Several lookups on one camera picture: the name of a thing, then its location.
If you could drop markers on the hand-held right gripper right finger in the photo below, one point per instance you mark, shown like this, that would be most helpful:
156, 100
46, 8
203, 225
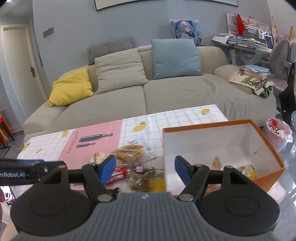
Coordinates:
181, 170

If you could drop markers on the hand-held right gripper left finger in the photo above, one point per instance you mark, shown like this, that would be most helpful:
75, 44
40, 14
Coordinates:
108, 169

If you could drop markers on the red snack packet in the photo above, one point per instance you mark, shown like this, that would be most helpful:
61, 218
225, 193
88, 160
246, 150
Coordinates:
119, 173

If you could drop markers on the bread packet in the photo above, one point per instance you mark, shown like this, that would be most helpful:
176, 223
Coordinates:
128, 151

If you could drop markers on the brown chocolate balls packet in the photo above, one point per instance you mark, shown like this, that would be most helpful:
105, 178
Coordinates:
138, 183

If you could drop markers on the orange cardboard box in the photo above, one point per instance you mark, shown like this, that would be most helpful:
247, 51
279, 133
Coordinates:
208, 143

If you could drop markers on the bubble tea print packet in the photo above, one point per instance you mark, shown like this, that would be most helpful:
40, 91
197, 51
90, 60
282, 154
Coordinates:
98, 157

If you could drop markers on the yellow snack packet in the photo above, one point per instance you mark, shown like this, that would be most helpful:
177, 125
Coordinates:
157, 184

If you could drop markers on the triangular snack packet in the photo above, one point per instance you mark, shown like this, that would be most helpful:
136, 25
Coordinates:
217, 164

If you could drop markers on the red stool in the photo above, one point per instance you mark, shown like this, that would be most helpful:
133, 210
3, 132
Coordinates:
4, 129

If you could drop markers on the lemon print tablecloth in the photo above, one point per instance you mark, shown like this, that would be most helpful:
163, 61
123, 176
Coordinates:
161, 120

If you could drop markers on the colourful printed snack packet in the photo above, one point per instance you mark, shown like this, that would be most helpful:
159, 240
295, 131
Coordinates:
248, 171

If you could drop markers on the beige sofa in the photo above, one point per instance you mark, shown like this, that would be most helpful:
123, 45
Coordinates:
185, 97

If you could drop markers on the yellow pillow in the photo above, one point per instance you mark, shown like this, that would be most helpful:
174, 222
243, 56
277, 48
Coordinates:
69, 90

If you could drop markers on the beige pillow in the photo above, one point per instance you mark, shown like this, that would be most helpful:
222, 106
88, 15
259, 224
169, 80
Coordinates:
120, 69

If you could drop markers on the white door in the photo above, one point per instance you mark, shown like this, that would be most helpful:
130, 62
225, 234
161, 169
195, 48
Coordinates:
18, 69

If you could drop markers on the pile of books and bags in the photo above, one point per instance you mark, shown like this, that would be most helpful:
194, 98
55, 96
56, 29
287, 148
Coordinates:
247, 82

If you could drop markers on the light blue pillow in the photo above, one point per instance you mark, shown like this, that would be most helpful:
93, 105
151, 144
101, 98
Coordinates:
175, 58

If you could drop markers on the grey pillow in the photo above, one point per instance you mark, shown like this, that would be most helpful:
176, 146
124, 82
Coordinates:
108, 47

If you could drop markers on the stack of books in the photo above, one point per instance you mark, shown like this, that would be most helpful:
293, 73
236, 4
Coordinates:
256, 71

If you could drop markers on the pink cushion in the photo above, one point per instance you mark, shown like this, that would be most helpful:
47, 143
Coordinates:
144, 48

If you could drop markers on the white desk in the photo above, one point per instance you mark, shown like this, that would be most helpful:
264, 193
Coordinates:
240, 54

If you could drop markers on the black garment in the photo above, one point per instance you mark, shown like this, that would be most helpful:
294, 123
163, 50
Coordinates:
289, 97

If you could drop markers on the anime print pillow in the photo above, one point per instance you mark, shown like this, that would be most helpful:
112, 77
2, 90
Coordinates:
187, 30

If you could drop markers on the pile of books and papers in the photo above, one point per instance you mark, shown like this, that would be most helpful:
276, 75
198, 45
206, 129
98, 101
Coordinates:
242, 42

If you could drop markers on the grey office chair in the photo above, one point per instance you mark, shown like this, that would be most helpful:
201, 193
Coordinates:
281, 58

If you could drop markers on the white desk shelf organizer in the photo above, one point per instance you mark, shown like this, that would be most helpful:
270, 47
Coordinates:
254, 26

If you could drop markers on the grey wall switch panel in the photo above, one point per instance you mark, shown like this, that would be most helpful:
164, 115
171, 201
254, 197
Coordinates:
48, 32

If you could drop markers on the framed wall picture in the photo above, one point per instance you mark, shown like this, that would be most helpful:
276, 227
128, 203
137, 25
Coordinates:
138, 2

